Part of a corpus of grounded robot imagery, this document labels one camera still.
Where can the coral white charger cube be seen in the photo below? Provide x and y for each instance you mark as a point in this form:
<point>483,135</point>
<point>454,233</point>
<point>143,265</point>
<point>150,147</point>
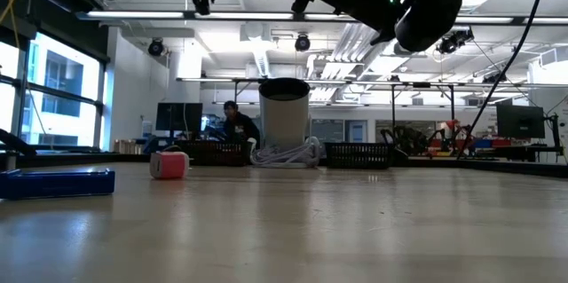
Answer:
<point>171,165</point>

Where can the blue rectangular device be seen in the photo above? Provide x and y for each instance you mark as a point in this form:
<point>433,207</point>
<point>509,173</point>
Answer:
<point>57,184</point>

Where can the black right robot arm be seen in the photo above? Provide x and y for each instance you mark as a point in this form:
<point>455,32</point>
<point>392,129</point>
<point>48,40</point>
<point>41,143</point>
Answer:
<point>426,17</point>

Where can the long ceiling light bar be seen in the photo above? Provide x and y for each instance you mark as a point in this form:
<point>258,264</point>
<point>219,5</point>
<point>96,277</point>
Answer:
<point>133,14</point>

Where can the black computer monitor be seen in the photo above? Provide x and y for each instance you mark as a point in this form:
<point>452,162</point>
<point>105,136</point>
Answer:
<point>520,121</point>
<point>179,116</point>

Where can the white cylindrical cup black rim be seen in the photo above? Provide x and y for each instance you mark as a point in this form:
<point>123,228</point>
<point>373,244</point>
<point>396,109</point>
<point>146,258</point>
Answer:
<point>284,123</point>

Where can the person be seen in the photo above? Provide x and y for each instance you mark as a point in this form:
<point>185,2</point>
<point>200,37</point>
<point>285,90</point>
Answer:
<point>239,128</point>

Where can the black mesh basket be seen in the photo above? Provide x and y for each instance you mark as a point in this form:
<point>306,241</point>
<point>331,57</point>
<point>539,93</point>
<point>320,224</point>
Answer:
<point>355,154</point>
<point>213,154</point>

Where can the large window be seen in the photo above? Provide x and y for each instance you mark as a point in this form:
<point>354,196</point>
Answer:
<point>53,128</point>

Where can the red background robot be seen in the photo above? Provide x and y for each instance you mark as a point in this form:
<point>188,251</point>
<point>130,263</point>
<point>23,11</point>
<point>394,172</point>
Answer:
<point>452,124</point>

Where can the black ceiling camera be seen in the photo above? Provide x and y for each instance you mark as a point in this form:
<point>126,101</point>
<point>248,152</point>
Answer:
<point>459,39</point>
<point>155,47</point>
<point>302,42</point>

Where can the background metal frame rig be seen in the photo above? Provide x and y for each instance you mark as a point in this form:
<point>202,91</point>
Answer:
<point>393,114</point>

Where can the black aluminium table frame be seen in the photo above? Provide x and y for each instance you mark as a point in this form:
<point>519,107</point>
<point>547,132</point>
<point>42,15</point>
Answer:
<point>510,167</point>

